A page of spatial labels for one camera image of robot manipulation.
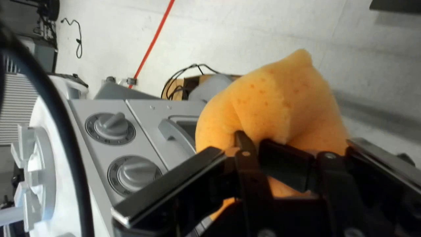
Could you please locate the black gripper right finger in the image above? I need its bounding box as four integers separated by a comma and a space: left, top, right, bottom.
317, 153, 369, 237

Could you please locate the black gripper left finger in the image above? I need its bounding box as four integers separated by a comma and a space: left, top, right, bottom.
234, 131, 267, 237

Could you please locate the orange sponge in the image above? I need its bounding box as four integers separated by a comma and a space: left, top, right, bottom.
193, 48, 352, 222

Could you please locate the grey oven door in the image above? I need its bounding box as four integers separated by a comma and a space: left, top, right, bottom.
126, 101, 203, 170

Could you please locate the middle grey knob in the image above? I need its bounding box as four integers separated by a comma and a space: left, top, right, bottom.
106, 156, 161, 197

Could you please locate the grey knob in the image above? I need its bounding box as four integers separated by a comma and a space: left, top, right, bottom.
106, 156, 161, 197
84, 112, 135, 147

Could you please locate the white toy kitchen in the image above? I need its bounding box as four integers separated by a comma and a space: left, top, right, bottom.
0, 72, 207, 237

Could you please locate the right grey knob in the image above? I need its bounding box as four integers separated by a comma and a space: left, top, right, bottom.
84, 112, 135, 147

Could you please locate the right grey stove burner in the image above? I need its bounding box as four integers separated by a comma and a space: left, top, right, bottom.
10, 124, 56, 232

